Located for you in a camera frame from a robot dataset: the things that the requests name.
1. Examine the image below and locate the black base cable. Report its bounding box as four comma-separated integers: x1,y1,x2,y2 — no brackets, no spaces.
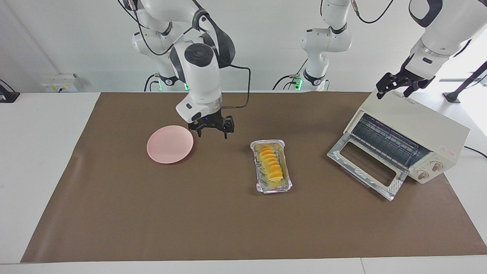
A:
272,57,309,91
143,73,161,92

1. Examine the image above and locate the golden bread loaf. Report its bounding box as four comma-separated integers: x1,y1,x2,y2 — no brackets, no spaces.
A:
260,148,284,183

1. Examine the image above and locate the black stand with long pole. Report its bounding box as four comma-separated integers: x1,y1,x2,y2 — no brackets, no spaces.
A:
442,61,487,104

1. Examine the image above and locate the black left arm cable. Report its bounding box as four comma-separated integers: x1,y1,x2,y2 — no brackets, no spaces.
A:
350,0,396,24

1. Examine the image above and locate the small black stand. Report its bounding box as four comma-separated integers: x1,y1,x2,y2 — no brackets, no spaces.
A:
0,79,20,103

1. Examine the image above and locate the brown table mat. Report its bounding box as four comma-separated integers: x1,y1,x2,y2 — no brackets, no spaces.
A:
21,91,487,263

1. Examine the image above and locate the pink round plate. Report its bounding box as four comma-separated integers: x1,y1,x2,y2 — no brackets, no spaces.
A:
147,125,194,164

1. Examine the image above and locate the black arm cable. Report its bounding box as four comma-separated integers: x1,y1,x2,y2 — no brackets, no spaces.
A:
350,0,396,24
118,0,252,110

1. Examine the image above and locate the black oven power cable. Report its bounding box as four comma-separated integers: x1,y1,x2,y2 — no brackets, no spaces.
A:
463,146,487,159

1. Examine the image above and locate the glass oven door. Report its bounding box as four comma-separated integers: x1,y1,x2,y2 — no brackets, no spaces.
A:
327,134,408,201

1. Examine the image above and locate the white wall socket box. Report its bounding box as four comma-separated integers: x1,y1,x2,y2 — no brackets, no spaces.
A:
41,74,79,93

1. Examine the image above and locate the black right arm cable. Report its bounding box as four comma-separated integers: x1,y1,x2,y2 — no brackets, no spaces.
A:
118,0,252,110

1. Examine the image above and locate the metal oven rack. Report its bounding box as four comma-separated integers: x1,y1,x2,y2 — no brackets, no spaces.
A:
350,113,431,169

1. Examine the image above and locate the aluminium foil tray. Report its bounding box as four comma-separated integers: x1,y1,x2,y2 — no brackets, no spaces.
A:
250,139,293,194

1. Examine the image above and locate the cream toaster oven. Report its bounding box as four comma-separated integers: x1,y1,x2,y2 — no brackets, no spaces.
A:
344,91,471,185

